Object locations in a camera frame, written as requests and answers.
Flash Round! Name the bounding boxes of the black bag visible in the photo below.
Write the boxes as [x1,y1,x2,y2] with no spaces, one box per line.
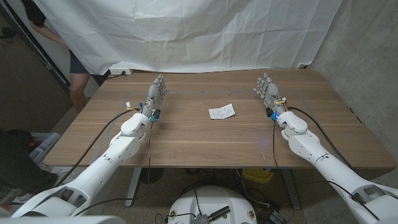
[0,127,58,195]

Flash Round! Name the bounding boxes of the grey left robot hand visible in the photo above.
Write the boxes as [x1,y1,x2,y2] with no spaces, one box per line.
[141,73,170,118]

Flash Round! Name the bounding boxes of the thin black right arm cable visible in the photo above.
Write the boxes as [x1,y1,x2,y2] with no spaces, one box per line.
[272,120,381,221]

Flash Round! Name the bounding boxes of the black cable on torso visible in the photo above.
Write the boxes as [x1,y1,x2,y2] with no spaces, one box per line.
[164,185,201,219]

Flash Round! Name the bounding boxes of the translucent plastic bin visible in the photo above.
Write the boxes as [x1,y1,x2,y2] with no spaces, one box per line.
[29,132,62,164]

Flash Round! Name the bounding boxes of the white table leg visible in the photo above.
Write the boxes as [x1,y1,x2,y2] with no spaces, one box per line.
[124,167,143,208]

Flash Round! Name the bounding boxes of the white power strip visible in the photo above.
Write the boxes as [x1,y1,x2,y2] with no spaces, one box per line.
[109,68,134,76]

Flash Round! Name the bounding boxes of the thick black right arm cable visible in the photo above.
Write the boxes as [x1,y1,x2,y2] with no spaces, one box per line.
[287,106,358,172]

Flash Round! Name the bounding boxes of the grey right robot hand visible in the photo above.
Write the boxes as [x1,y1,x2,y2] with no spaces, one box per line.
[252,72,287,116]

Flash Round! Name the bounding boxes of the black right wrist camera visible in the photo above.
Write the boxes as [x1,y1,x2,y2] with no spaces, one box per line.
[266,107,278,122]

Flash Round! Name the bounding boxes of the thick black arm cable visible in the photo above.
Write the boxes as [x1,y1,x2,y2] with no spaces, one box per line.
[55,108,141,188]
[287,106,358,172]

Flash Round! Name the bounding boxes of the white receipt paper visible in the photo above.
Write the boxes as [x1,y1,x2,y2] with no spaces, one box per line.
[208,103,236,120]

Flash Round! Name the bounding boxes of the person in black shirt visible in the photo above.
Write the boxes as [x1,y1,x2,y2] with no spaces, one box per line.
[21,0,91,113]

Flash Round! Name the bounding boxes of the yellow object under table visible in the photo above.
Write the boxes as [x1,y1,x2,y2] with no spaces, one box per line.
[241,167,276,184]

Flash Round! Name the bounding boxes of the round black object under table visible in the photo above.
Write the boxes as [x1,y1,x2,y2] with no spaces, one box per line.
[139,167,164,184]

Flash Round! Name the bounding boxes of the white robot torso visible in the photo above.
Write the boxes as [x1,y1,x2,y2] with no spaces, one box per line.
[167,185,258,224]

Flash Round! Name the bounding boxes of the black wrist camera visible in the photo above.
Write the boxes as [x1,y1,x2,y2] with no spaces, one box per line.
[266,107,278,122]
[149,108,162,123]

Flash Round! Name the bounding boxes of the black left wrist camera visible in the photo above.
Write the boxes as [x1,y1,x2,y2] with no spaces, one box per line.
[149,108,162,123]

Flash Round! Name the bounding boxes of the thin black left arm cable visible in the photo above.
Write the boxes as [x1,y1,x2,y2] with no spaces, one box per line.
[73,119,155,217]

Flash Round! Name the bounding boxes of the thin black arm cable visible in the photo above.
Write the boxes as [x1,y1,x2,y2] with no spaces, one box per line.
[73,119,155,217]
[272,120,381,221]

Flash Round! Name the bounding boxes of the white backdrop cloth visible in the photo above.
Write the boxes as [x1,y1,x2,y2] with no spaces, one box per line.
[32,0,343,75]

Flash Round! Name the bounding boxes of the black power adapter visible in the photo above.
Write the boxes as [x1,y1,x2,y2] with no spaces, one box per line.
[257,207,285,224]

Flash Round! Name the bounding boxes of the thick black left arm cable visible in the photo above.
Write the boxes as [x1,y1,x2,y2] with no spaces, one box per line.
[55,108,141,188]

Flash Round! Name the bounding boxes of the grey table leg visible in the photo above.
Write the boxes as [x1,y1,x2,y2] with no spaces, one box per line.
[281,169,302,210]

